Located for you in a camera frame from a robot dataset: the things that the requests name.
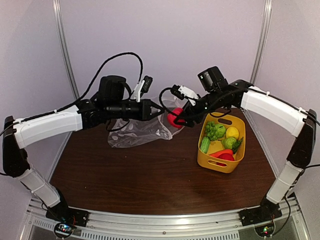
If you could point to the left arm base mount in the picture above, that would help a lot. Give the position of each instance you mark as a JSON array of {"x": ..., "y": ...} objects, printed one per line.
[{"x": 63, "y": 213}]

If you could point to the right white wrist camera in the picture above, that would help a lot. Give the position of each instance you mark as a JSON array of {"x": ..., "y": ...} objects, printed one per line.
[{"x": 182, "y": 92}]

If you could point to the yellow plastic basket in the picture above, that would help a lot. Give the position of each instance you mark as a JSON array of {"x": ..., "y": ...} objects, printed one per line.
[{"x": 209, "y": 162}]

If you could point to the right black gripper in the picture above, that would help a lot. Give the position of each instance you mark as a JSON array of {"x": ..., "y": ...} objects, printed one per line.
[{"x": 198, "y": 117}]

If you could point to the green toy grapes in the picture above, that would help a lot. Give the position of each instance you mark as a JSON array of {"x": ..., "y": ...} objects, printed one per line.
[{"x": 211, "y": 130}]

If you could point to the green toy apple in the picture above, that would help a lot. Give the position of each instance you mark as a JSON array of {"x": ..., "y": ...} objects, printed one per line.
[{"x": 220, "y": 130}]

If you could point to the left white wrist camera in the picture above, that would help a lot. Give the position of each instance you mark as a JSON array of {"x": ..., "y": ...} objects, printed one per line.
[{"x": 141, "y": 88}]

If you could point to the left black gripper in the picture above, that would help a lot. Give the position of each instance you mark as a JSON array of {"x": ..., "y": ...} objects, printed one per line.
[{"x": 145, "y": 112}]

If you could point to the aluminium front rail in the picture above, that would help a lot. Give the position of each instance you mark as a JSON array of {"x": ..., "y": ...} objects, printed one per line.
[{"x": 225, "y": 225}]

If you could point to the aluminium frame post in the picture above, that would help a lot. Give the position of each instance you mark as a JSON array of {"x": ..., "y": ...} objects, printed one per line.
[
  {"x": 262, "y": 40},
  {"x": 64, "y": 47}
]

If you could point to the red toy apple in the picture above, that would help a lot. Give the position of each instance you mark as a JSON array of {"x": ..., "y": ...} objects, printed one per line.
[{"x": 171, "y": 118}]

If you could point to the left aluminium frame post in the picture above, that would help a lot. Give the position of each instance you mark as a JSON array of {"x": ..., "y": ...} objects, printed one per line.
[{"x": 64, "y": 47}]

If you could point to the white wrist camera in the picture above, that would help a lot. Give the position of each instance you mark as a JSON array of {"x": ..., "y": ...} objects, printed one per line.
[
  {"x": 141, "y": 88},
  {"x": 182, "y": 92}
]

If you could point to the orange toy carrot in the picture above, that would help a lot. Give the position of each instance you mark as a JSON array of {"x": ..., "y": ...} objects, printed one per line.
[{"x": 221, "y": 152}]

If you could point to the yellow toy lemon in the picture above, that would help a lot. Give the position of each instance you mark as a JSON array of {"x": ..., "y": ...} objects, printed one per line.
[{"x": 232, "y": 132}]

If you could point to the clear zip top bag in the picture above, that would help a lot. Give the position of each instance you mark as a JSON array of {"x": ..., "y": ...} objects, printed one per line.
[{"x": 132, "y": 133}]

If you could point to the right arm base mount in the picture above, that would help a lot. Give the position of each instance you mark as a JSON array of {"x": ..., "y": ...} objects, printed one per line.
[{"x": 265, "y": 212}]

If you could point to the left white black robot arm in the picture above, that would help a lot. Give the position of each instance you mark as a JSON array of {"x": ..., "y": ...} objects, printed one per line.
[{"x": 113, "y": 100}]

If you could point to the right aluminium frame post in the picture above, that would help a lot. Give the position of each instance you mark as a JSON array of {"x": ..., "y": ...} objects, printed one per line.
[{"x": 262, "y": 40}]

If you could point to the green toy cucumber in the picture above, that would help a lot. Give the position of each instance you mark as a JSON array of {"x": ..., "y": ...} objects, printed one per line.
[{"x": 205, "y": 144}]

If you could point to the red toy pepper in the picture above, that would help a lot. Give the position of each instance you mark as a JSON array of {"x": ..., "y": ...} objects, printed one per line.
[{"x": 225, "y": 156}]

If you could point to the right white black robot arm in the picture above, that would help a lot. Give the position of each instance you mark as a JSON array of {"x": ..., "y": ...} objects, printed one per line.
[{"x": 244, "y": 95}]

